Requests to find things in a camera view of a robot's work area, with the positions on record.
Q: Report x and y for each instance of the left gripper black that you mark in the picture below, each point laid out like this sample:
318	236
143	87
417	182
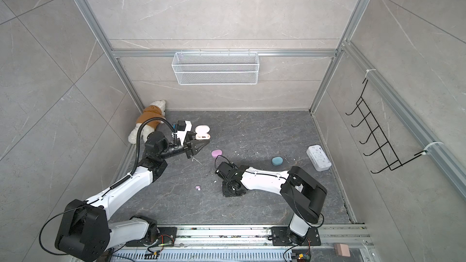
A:
189	148

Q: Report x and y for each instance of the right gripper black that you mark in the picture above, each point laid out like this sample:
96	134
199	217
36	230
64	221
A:
226	192

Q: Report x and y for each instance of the peach earbud charging case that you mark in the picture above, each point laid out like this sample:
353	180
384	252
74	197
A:
202	132

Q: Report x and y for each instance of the purple earbud charging case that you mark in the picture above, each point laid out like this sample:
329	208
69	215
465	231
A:
216	153

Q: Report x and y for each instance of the blue earbud charging case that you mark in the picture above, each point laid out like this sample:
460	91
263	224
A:
277	161

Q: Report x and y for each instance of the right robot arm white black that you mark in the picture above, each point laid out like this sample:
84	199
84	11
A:
304	194

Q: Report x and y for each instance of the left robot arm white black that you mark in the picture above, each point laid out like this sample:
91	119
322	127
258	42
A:
85	231

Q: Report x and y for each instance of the white power strip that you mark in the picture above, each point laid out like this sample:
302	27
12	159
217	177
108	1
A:
318	158

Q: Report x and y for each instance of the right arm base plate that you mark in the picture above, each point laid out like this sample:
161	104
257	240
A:
283	236

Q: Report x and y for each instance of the white wire mesh basket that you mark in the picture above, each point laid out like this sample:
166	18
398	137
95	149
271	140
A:
216	68

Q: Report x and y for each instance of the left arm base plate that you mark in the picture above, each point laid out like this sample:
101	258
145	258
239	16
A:
164	236

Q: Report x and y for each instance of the pink box on rail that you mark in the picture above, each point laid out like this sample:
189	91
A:
342	250

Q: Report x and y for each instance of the black wire hook rack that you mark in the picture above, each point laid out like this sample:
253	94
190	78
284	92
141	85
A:
376	134

